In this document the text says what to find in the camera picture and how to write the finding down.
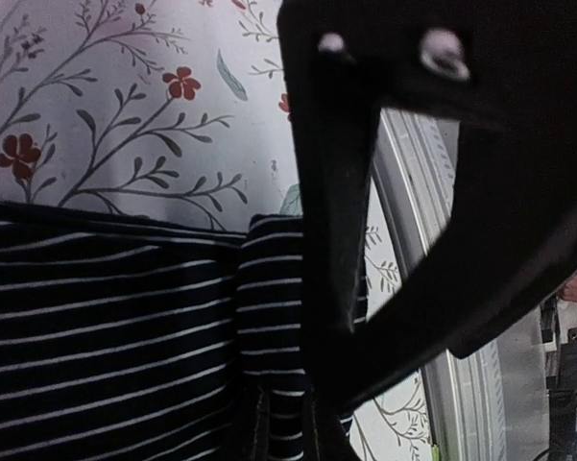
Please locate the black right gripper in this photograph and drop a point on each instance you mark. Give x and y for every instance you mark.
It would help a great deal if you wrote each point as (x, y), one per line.
(491, 64)

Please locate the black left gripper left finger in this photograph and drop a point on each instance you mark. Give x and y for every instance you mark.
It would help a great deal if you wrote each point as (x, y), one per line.
(261, 427)

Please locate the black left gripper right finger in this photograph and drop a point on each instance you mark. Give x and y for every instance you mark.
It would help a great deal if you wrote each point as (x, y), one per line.
(324, 438)

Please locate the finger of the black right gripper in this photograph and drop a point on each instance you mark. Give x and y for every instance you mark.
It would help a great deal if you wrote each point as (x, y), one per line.
(514, 210)
(334, 149)

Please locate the navy striped underwear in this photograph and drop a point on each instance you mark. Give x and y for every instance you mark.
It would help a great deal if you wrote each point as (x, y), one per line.
(131, 339)

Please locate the floral table mat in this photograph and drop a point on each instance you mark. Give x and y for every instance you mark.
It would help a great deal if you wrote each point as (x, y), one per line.
(172, 111)

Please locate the front aluminium rail base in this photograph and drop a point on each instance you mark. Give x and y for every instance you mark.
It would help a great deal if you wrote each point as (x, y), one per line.
(489, 405)

